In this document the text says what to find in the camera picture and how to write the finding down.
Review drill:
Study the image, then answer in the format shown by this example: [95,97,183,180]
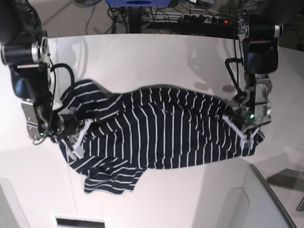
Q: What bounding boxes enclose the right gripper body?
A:
[47,113,85,139]

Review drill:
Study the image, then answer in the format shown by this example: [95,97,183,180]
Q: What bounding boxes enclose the grey monitor edge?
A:
[250,164,296,228]

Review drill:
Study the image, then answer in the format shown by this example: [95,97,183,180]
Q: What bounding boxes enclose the power strip with red light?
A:
[177,14,233,25]

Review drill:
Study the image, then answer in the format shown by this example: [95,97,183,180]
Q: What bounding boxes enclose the navy white striped t-shirt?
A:
[51,79,264,194]

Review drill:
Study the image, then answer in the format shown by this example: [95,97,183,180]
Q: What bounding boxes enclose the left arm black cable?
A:
[224,57,249,95]

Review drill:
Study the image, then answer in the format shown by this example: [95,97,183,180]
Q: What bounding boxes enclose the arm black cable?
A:
[224,57,249,95]
[49,63,76,112]

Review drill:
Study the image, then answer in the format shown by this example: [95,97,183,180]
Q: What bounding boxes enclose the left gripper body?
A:
[232,105,261,133]

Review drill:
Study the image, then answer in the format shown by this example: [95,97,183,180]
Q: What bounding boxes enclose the blue box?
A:
[106,0,170,7]

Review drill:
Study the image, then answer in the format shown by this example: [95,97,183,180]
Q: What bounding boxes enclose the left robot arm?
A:
[224,9,283,150]

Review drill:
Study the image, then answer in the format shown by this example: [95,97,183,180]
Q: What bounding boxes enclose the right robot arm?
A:
[0,0,92,160]

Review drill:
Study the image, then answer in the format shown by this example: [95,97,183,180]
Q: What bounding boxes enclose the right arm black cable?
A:
[49,63,76,112]

